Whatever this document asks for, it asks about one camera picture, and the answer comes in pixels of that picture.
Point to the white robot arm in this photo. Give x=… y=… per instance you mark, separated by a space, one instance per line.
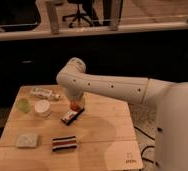
x=169 y=99

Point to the white square dish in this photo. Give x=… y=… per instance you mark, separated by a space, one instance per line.
x=29 y=140

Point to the clear plastic bottle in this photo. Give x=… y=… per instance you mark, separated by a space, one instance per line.
x=44 y=94

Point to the black office chair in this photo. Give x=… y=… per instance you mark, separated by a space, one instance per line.
x=84 y=9

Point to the green plastic cup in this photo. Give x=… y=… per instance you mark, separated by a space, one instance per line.
x=23 y=105

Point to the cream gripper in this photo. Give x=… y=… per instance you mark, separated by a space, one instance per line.
x=77 y=98

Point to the striped cloth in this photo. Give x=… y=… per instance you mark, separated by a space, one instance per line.
x=64 y=143

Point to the white paper cup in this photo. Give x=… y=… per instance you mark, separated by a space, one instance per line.
x=42 y=108

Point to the red apple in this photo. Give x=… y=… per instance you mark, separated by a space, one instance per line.
x=74 y=106

